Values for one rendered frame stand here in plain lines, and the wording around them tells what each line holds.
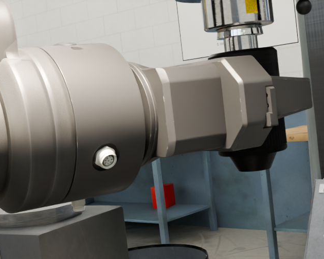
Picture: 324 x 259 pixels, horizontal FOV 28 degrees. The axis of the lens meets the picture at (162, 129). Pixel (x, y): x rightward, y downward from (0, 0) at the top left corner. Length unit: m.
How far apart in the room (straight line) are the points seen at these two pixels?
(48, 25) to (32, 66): 6.94
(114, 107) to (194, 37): 5.50
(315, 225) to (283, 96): 0.43
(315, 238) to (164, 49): 5.29
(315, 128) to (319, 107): 0.03
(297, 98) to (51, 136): 0.18
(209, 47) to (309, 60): 4.90
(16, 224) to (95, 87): 0.28
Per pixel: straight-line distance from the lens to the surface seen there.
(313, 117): 0.84
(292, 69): 5.27
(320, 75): 0.83
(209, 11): 0.43
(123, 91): 0.34
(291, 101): 0.43
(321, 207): 0.83
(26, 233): 0.56
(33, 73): 0.33
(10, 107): 0.32
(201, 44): 5.77
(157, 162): 5.17
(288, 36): 5.29
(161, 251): 2.71
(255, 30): 0.43
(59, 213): 0.59
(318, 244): 0.82
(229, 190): 5.74
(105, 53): 0.35
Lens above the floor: 1.24
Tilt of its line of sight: 3 degrees down
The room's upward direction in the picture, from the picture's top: 7 degrees counter-clockwise
